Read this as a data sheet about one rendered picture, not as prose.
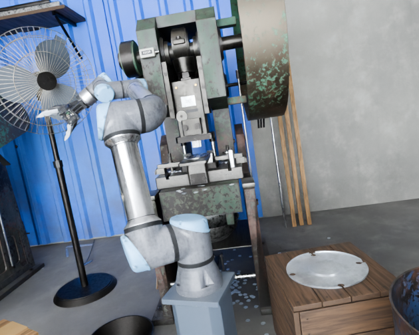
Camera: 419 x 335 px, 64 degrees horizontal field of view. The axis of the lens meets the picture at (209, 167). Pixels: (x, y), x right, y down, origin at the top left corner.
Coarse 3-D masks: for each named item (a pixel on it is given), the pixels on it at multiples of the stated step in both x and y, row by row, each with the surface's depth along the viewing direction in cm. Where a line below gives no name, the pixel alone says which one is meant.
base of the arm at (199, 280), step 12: (180, 264) 102; (204, 264) 101; (216, 264) 107; (180, 276) 102; (192, 276) 100; (204, 276) 101; (216, 276) 103; (180, 288) 102; (192, 288) 100; (204, 288) 100; (216, 288) 102
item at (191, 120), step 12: (180, 84) 169; (192, 84) 168; (180, 96) 170; (192, 96) 169; (180, 108) 171; (192, 108) 170; (180, 120) 170; (192, 120) 168; (204, 120) 171; (180, 132) 173; (192, 132) 169; (204, 132) 172
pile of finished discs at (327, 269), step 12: (324, 252) 138; (336, 252) 136; (288, 264) 132; (300, 264) 131; (312, 264) 129; (324, 264) 127; (336, 264) 126; (348, 264) 126; (360, 264) 124; (300, 276) 122; (312, 276) 121; (324, 276) 119; (336, 276) 119; (348, 276) 117; (360, 276) 116; (324, 288) 112
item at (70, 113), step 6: (78, 96) 146; (78, 102) 144; (66, 108) 143; (72, 108) 144; (78, 108) 145; (84, 108) 146; (60, 114) 143; (66, 114) 145; (72, 114) 146; (78, 114) 151; (66, 120) 145; (72, 120) 146
